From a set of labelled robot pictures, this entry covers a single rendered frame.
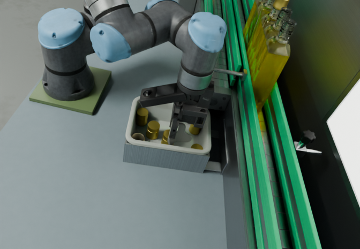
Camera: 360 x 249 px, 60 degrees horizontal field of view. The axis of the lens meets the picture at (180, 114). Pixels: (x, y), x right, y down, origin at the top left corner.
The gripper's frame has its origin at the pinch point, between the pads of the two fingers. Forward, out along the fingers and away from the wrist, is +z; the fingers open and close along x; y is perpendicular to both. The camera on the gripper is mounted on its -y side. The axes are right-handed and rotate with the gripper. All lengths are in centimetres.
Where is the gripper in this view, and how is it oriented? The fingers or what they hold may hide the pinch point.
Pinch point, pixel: (170, 134)
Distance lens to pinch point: 84.8
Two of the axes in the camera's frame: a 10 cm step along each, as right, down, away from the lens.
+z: -1.9, 6.8, 7.1
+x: 0.8, -7.1, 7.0
